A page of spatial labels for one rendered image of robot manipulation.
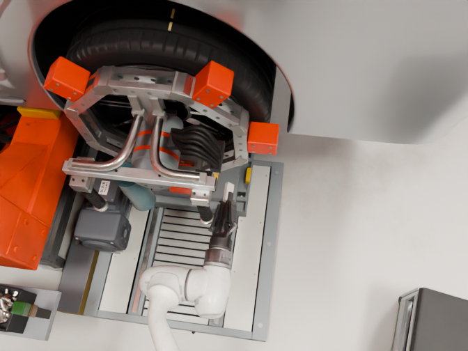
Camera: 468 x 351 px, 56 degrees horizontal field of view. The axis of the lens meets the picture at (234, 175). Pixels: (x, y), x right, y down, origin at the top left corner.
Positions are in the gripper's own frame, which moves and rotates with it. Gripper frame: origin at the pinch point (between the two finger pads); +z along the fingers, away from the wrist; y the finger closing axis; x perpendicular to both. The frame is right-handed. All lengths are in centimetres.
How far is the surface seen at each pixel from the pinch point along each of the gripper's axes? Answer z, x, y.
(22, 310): -47, 42, -39
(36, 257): -29, 40, -49
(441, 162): 53, -113, 24
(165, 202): 10, -10, -57
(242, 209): 11, -36, -33
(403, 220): 20, -100, 10
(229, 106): 11.4, 25.6, 26.5
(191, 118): 17.7, 21.9, 2.5
